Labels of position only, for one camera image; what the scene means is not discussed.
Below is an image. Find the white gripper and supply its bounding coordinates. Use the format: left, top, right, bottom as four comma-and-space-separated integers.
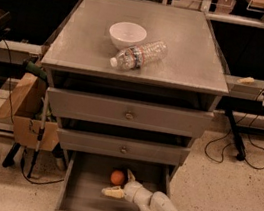
102, 169, 143, 204

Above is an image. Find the orange fruit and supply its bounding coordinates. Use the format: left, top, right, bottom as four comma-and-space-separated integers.
110, 170, 125, 186

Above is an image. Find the grey middle drawer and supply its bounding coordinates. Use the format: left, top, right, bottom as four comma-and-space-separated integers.
57, 128, 190, 166

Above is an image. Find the grey open bottom drawer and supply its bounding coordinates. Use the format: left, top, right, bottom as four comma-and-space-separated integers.
54, 151, 170, 211

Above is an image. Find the grey top drawer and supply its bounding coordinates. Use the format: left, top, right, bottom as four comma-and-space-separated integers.
47, 87, 214, 138

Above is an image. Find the grey wooden drawer cabinet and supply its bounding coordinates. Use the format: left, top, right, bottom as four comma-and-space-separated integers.
23, 0, 243, 194

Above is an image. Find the black table leg right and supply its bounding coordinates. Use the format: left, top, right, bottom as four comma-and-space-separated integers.
225, 109, 246, 161

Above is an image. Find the brown cardboard box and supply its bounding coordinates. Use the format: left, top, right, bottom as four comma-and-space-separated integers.
0, 73, 47, 149

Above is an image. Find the clear plastic water bottle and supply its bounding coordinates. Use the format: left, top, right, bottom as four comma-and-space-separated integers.
109, 40, 168, 71

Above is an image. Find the white ceramic bowl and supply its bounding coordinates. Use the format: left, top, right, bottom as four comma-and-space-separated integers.
109, 22, 147, 49

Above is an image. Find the small yellow foam piece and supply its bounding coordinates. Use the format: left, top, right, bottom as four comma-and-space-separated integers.
237, 76, 255, 85

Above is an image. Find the black floor cable left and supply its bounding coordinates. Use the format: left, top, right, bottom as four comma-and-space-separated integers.
16, 147, 69, 191

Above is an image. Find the black floor cable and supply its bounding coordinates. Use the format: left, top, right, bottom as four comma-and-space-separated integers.
202, 71, 264, 171
16, 147, 69, 191

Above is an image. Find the black floor cable right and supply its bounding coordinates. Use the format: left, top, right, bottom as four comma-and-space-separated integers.
202, 71, 264, 171

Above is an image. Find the green handled grabber stick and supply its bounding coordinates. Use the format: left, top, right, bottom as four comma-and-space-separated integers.
3, 59, 58, 181

